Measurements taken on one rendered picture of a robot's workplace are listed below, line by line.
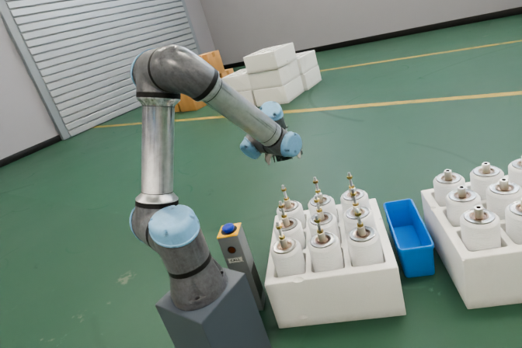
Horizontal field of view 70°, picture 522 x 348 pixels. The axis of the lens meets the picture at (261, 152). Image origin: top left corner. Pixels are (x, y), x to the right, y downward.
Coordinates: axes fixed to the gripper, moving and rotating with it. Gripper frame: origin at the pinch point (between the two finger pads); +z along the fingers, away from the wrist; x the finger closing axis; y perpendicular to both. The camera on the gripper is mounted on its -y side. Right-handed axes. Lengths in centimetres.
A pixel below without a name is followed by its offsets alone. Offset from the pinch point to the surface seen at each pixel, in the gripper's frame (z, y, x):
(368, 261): -19, 52, 19
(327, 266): -18, 51, 7
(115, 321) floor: 11, 50, -76
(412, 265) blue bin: -2, 51, 34
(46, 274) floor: 40, 16, -133
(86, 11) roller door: 180, -428, -259
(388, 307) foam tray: -9, 64, 22
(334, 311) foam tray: -8, 62, 7
